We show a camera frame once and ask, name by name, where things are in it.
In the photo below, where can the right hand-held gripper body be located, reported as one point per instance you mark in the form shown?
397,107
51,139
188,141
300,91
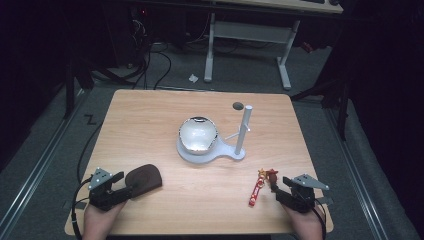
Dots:
300,198

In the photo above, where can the grey tape piece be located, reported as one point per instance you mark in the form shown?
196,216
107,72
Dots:
81,205
325,201

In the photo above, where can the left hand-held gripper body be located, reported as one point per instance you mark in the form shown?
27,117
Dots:
103,196

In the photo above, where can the brown leather pouch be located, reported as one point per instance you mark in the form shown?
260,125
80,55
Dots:
144,180

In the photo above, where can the person's right hand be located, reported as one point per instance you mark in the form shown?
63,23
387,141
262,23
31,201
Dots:
305,225

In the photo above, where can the black metal stand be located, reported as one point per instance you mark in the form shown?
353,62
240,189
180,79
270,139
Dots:
70,93
341,113

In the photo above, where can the white paper scrap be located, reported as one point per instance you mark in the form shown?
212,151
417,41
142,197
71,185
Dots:
193,78

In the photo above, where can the person's left hand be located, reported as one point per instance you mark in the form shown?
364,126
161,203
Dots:
100,221

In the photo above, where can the shiny silver bowl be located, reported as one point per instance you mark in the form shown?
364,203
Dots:
198,136

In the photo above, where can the metal floor rail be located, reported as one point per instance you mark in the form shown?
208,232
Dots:
360,176
36,166

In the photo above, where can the white desk frame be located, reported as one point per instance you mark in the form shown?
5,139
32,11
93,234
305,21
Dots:
253,31

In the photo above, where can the white stand with pole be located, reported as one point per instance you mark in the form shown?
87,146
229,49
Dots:
230,151

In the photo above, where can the dark round table grommet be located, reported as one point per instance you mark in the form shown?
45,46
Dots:
237,106

